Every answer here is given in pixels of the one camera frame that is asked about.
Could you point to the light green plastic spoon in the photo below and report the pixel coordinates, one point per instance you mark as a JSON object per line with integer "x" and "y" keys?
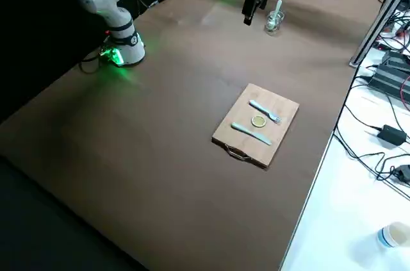
{"x": 279, "y": 5}

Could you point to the transparent glass spice bottle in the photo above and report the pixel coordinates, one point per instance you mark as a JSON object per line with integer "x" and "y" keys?
{"x": 275, "y": 29}

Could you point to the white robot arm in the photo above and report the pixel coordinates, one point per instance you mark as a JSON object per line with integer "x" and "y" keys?
{"x": 125, "y": 40}

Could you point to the light blue plastic fork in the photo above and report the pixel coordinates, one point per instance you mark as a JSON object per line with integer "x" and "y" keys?
{"x": 262, "y": 110}

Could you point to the yellow lemon slice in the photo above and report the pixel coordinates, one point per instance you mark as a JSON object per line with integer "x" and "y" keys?
{"x": 258, "y": 121}

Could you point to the light green plastic knife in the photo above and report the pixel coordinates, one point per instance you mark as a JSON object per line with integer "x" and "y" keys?
{"x": 251, "y": 134}

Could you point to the wooden cutting board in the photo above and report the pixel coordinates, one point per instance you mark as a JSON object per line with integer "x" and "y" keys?
{"x": 275, "y": 149}

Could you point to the small black power adapter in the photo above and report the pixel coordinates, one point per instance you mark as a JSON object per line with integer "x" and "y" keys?
{"x": 403, "y": 173}
{"x": 392, "y": 134}

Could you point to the paper cup with blue band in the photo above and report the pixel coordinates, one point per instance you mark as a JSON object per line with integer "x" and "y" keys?
{"x": 394, "y": 235}

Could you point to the aluminium profile post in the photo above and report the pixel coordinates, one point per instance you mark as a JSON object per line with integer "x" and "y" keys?
{"x": 378, "y": 18}

